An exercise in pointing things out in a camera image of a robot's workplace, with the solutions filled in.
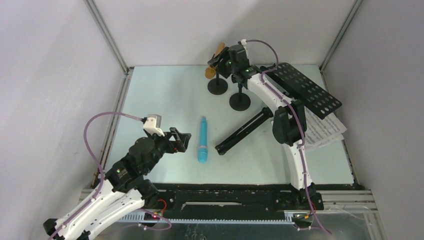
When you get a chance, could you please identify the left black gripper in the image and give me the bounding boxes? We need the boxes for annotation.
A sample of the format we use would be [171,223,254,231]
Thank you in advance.
[144,126,191,173]

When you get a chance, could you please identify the brown toy microphone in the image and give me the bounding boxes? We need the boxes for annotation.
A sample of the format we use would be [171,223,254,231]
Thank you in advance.
[204,42,225,79]

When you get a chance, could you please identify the blue toy microphone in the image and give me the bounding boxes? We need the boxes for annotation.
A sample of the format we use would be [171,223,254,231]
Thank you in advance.
[197,116,209,163]

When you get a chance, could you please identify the black music stand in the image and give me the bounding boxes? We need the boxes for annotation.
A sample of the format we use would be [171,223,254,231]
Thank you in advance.
[214,62,343,157]

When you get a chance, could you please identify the sheet music page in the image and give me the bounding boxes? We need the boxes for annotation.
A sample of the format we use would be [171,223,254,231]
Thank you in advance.
[305,125,347,152]
[305,109,347,151]

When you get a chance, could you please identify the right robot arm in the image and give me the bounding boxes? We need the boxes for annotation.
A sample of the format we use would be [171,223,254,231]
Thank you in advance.
[204,40,317,213]

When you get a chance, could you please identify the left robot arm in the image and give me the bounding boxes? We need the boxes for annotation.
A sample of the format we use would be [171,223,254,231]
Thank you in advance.
[43,127,192,240]

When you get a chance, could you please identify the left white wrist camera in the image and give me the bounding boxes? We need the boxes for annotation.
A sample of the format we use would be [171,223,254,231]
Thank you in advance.
[143,114,165,137]

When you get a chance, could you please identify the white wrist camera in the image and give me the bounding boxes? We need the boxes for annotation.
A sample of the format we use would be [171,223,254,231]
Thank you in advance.
[143,114,165,137]
[238,39,247,49]

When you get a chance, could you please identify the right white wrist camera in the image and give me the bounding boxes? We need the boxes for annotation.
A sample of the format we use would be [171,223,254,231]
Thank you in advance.
[238,39,247,49]

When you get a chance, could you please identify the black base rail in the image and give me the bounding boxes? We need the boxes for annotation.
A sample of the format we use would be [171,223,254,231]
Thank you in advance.
[127,180,325,222]

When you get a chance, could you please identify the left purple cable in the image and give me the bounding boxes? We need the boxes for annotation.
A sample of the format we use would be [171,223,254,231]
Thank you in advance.
[46,111,173,240]

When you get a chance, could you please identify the aluminium frame rail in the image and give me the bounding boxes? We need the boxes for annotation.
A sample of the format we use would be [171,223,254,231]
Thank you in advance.
[71,188,379,240]

